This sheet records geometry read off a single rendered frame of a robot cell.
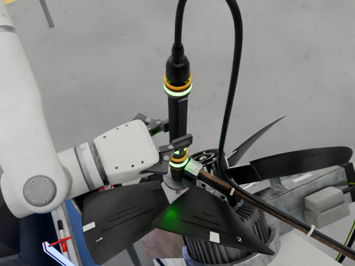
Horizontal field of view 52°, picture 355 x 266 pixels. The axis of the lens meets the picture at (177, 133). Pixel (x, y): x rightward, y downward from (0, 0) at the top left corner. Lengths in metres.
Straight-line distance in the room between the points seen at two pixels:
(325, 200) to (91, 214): 0.62
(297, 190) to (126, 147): 0.57
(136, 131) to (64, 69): 2.25
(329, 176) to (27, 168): 0.82
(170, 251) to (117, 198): 0.25
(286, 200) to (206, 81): 1.76
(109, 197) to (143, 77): 1.80
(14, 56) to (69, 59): 2.29
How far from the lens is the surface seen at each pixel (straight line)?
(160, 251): 1.13
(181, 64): 0.52
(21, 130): 0.57
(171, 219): 0.68
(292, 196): 1.06
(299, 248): 1.01
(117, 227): 0.95
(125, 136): 0.66
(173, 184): 0.85
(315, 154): 0.88
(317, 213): 1.05
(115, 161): 0.64
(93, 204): 1.01
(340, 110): 2.77
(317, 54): 3.06
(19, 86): 0.64
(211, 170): 0.91
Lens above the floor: 2.07
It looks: 59 degrees down
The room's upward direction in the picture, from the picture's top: straight up
